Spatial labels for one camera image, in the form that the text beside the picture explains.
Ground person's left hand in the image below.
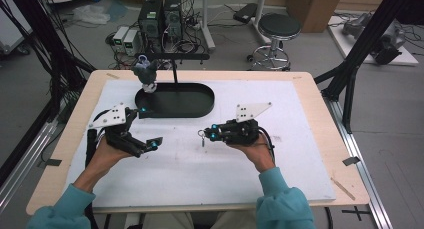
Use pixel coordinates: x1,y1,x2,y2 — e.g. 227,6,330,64
85,135,135,181

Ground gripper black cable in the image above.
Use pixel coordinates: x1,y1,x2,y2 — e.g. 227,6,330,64
84,108,111,229
258,126,334,229

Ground white bench power supply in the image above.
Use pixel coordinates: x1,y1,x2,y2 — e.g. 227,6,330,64
123,29,140,57
112,26,130,53

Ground grey device on board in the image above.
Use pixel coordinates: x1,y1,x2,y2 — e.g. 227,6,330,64
342,12,373,37

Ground black and pink plush toy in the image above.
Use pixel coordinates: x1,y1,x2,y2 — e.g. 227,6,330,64
130,54,160,94

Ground black round chrome stool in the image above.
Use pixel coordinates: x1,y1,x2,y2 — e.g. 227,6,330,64
246,12,302,72

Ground white foam mat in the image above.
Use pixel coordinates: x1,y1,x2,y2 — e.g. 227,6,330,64
63,78,337,211

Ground black tape piece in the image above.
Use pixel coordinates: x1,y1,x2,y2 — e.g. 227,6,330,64
342,156,362,167
36,158,63,168

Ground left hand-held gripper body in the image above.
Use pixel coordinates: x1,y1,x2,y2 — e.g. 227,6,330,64
87,102,142,154

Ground aluminium floor rail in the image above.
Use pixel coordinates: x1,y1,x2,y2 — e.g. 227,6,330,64
324,98,395,229
0,120,60,213

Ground black oval-base hanger stand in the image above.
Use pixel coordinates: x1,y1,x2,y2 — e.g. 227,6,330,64
134,52,216,119

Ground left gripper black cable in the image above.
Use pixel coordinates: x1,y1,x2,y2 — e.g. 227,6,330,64
84,108,111,229

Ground brown cardboard box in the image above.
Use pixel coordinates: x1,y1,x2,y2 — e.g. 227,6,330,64
287,0,346,34

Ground black computer tower green label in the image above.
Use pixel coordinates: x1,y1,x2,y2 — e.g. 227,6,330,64
138,0,165,44

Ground black flat power adapter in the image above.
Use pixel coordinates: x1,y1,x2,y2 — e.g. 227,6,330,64
233,2,258,24

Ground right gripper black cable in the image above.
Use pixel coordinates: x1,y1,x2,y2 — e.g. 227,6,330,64
258,126,334,229

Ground white desk leg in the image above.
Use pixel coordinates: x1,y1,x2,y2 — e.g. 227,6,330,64
199,0,216,52
251,0,272,45

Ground person's right hand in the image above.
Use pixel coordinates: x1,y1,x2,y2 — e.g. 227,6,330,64
229,132,276,174

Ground clear plastic bag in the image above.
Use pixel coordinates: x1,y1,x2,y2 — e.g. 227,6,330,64
72,4,111,25

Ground black device on board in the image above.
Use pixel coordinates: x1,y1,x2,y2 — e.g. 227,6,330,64
371,35,406,66

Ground person's beige trouser legs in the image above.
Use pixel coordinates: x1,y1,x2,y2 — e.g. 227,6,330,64
143,211,264,229

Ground black metal frame post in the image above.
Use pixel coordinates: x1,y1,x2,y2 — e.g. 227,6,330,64
314,0,424,134
0,0,98,190

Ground black tape cross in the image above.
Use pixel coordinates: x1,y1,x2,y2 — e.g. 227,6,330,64
341,205,372,222

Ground white floor board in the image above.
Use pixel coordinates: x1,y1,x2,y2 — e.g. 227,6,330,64
328,15,419,67

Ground light wooden table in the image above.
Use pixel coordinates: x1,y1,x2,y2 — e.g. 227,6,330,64
25,69,371,217

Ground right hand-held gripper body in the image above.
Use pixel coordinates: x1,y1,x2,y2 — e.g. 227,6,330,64
218,102,273,147

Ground thin wooden stick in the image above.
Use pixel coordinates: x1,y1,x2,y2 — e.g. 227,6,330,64
329,177,357,202

